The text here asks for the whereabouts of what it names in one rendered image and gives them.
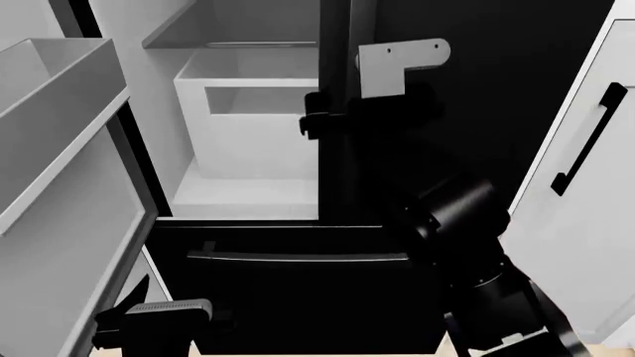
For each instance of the white cabinet door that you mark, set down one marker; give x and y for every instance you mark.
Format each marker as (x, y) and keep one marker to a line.
(575, 241)

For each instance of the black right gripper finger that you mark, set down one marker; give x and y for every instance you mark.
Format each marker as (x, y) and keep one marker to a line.
(317, 122)
(316, 102)

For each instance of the white fridge shelf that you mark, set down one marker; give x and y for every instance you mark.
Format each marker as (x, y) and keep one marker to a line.
(233, 26)

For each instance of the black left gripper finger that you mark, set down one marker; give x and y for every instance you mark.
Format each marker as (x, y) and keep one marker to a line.
(136, 295)
(110, 329)

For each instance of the grey ridged camera mount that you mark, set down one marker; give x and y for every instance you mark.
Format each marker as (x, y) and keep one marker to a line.
(168, 306)

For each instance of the black fridge door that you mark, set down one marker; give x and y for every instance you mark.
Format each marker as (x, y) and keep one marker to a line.
(496, 93)

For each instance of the white fridge crisper drawer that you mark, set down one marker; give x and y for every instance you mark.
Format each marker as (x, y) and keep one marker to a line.
(248, 134)

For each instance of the fridge body white interior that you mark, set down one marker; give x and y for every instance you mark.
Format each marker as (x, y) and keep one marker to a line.
(149, 111)

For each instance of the white fridge door bin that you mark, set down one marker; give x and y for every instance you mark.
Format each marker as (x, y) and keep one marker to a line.
(54, 122)

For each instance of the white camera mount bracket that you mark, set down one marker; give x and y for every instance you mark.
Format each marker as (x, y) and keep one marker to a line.
(384, 63)

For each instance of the open fridge door white lining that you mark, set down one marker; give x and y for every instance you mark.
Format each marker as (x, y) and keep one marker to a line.
(64, 260)

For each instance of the black freezer drawer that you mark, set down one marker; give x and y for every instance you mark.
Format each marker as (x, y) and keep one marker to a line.
(307, 297)

